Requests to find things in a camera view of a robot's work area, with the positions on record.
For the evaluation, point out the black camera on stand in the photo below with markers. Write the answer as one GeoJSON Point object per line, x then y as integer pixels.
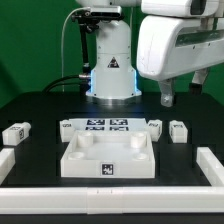
{"type": "Point", "coordinates": [88, 20]}

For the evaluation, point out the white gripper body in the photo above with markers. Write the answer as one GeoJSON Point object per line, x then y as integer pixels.
{"type": "Point", "coordinates": [170, 47]}

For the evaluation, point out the marker tag sheet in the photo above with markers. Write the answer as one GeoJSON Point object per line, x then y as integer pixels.
{"type": "Point", "coordinates": [106, 124]}

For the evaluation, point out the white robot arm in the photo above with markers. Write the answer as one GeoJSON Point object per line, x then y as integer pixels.
{"type": "Point", "coordinates": [113, 79]}

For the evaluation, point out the white U-shaped obstacle fence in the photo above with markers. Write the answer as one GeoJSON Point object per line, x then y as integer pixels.
{"type": "Point", "coordinates": [122, 200]}

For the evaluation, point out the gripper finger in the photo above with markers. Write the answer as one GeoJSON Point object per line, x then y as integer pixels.
{"type": "Point", "coordinates": [167, 92]}
{"type": "Point", "coordinates": [199, 78]}

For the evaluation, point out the white square tabletop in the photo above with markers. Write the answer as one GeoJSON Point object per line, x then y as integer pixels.
{"type": "Point", "coordinates": [109, 154]}

